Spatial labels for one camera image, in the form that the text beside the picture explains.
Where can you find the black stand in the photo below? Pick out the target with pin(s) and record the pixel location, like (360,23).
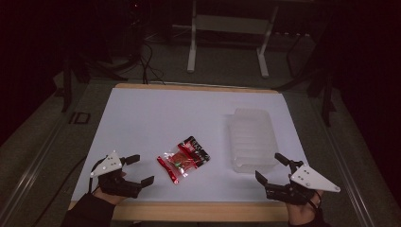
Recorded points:
(326,94)

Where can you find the person's right hand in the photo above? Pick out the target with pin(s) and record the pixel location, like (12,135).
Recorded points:
(299,213)

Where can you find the red and clear snack packet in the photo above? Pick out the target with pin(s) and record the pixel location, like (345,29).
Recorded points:
(183,160)

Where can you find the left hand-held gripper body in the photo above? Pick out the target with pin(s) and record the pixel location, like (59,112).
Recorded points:
(108,164)

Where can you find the person's left hand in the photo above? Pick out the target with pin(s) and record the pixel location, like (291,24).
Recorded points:
(109,197)

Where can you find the white metal stand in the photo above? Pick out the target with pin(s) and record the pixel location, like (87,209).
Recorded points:
(230,25)

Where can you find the metal floor rail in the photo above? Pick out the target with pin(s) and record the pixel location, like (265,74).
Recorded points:
(350,176)
(30,179)

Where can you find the white table mat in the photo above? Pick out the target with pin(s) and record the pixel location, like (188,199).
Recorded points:
(176,116)

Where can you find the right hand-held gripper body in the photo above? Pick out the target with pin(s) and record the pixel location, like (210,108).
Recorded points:
(310,180)

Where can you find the clear plastic container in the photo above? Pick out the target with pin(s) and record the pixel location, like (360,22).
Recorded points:
(252,140)

